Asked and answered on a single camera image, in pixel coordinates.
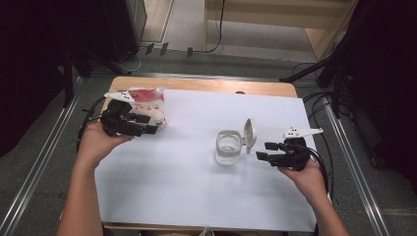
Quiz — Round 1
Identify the left hand-held gripper cable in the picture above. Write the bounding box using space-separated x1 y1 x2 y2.
76 95 108 143

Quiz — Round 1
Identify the light wooden shelf unit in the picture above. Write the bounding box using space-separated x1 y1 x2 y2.
203 0 359 62

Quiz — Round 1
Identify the black hanging cable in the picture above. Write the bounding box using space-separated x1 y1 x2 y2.
206 0 227 55

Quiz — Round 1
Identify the black cabinet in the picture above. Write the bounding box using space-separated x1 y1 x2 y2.
99 0 148 64

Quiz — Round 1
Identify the hand-held gripper cable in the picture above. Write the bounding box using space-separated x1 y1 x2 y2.
76 95 108 143
306 147 330 195

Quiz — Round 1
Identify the right hand-held gripper cable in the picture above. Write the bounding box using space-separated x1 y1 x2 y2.
306 147 330 195

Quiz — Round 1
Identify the black tripod stand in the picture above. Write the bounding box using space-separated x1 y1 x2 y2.
279 45 353 120
60 40 133 109

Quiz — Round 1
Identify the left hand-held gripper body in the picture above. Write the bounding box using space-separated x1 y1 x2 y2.
99 90 146 138

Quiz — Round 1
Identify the person's left hand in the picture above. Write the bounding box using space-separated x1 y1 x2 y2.
76 121 136 169

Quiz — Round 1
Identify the white floor cable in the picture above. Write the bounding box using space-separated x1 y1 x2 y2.
116 47 147 74

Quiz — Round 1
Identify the person's right hand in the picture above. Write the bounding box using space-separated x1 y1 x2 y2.
277 158 328 205

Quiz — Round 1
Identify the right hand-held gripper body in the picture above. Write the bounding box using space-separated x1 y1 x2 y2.
269 127 325 172

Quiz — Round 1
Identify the aluminium floor rail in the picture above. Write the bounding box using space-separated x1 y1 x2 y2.
323 94 391 236
0 78 84 236

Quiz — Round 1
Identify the black floor cable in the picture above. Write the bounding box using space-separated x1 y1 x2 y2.
292 61 336 155

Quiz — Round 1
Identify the red and white plastic bag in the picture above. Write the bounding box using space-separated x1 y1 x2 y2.
117 86 167 128

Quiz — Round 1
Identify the white jar with hinged lid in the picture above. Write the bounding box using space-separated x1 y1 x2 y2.
213 118 259 166

